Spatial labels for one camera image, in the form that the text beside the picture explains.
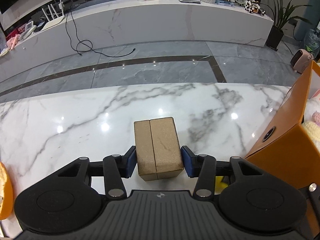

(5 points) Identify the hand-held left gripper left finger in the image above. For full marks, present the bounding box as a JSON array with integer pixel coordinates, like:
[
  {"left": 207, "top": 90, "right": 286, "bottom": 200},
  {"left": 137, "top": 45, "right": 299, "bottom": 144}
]
[{"left": 57, "top": 146, "right": 137, "bottom": 200}]

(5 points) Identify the white marble tv console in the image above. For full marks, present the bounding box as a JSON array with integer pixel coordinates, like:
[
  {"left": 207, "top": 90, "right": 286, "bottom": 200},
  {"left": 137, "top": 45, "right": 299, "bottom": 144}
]
[{"left": 0, "top": 0, "right": 274, "bottom": 83}]

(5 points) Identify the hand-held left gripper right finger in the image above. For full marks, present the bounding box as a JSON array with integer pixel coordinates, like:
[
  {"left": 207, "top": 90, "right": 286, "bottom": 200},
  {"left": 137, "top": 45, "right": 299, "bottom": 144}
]
[{"left": 181, "top": 145, "right": 266, "bottom": 199}]

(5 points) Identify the beige small heater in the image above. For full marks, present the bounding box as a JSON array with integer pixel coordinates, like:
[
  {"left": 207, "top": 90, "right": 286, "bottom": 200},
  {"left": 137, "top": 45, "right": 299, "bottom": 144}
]
[{"left": 290, "top": 49, "right": 314, "bottom": 74}]

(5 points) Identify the black cable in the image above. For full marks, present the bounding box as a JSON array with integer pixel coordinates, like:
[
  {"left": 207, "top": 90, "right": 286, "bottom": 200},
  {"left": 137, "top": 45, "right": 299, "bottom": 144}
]
[{"left": 65, "top": 8, "right": 137, "bottom": 57}]

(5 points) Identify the clear plastic bag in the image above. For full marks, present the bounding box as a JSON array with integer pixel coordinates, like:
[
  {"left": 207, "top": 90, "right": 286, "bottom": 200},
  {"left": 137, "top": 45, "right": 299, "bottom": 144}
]
[{"left": 304, "top": 27, "right": 320, "bottom": 60}]

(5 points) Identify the orange storage box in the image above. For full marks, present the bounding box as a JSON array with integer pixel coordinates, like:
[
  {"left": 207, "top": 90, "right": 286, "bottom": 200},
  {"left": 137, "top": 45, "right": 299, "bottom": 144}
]
[{"left": 244, "top": 60, "right": 320, "bottom": 195}]

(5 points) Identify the blue clear box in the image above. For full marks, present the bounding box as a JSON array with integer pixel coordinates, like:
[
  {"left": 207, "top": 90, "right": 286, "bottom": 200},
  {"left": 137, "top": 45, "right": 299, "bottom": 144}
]
[{"left": 215, "top": 0, "right": 236, "bottom": 8}]

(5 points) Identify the yellow small object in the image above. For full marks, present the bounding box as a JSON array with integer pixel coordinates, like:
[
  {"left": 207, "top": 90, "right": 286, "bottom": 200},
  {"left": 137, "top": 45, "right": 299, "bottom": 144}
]
[{"left": 215, "top": 176, "right": 229, "bottom": 189}]

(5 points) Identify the cream pink knitted plush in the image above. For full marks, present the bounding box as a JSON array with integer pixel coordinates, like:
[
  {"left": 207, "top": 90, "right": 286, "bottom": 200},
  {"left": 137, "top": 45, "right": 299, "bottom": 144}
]
[{"left": 301, "top": 89, "right": 320, "bottom": 155}]

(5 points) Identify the gold cardboard box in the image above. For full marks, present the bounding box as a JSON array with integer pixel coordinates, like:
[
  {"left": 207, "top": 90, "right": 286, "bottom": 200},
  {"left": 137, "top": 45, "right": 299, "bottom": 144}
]
[{"left": 134, "top": 116, "right": 184, "bottom": 182}]

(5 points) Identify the black white checkered toy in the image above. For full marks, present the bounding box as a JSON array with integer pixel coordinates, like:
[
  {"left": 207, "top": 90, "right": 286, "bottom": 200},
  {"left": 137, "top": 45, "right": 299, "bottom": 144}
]
[{"left": 245, "top": 0, "right": 267, "bottom": 17}]

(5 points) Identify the orange bowl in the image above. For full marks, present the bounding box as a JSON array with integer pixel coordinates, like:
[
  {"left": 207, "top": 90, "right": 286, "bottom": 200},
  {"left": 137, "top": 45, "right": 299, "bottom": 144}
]
[{"left": 0, "top": 161, "right": 14, "bottom": 220}]

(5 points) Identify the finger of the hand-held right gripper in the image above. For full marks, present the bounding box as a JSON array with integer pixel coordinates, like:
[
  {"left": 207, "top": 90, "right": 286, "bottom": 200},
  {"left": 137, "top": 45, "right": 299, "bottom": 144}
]
[{"left": 304, "top": 182, "right": 320, "bottom": 240}]

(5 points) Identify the potted plant black pot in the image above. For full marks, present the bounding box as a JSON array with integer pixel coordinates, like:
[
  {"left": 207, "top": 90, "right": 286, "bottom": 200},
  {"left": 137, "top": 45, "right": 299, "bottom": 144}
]
[{"left": 260, "top": 0, "right": 313, "bottom": 52}]

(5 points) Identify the white router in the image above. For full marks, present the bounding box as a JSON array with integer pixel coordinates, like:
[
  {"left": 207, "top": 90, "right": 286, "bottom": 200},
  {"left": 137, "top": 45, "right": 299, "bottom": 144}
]
[{"left": 41, "top": 1, "right": 68, "bottom": 32}]

